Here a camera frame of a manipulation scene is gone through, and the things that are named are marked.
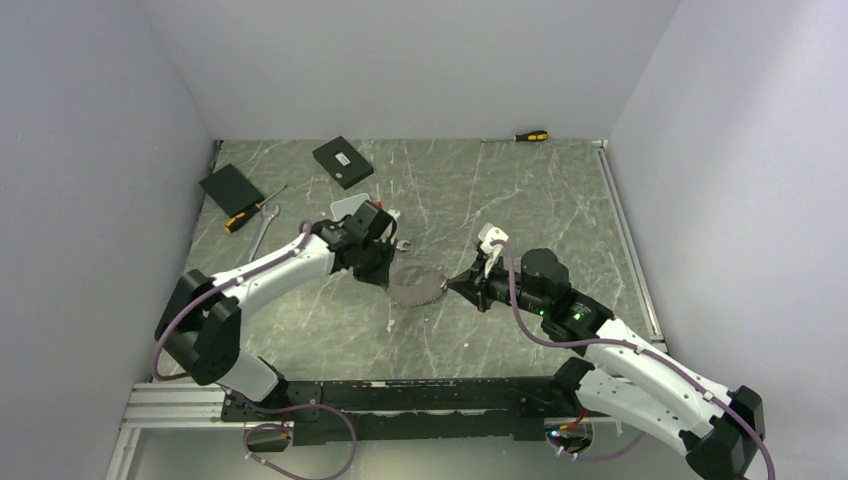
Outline yellow black screwdriver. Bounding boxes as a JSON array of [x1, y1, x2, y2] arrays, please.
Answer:
[[225, 184, 288, 234], [482, 130, 549, 143]]

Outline black box with white label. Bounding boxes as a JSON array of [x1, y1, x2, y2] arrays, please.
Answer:
[[312, 136, 375, 190]]

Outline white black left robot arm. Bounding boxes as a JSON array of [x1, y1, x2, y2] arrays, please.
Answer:
[[152, 201, 398, 420]]

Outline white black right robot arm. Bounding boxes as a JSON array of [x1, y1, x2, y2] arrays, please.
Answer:
[[446, 248, 775, 479]]

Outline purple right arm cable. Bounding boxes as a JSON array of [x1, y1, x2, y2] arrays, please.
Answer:
[[490, 239, 775, 480]]

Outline yellow black screwdriver at left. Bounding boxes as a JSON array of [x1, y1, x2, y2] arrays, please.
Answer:
[[225, 184, 288, 234]]

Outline yellow black screwdriver at back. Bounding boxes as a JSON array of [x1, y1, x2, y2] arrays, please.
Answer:
[[482, 130, 549, 143]]

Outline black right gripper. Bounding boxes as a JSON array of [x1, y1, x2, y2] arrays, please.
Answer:
[[447, 251, 548, 316]]

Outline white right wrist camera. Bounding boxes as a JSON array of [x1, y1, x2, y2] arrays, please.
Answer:
[[478, 223, 509, 278]]

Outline large silver combination wrench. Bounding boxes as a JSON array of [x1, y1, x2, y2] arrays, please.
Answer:
[[241, 204, 280, 265]]

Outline metal oval key organizer plate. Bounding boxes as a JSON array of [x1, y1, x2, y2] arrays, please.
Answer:
[[386, 264, 446, 307]]

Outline flat black box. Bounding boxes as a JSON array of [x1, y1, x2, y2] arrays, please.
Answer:
[[199, 165, 265, 217]]

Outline translucent white plastic box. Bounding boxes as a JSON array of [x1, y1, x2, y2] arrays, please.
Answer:
[[330, 193, 371, 221]]

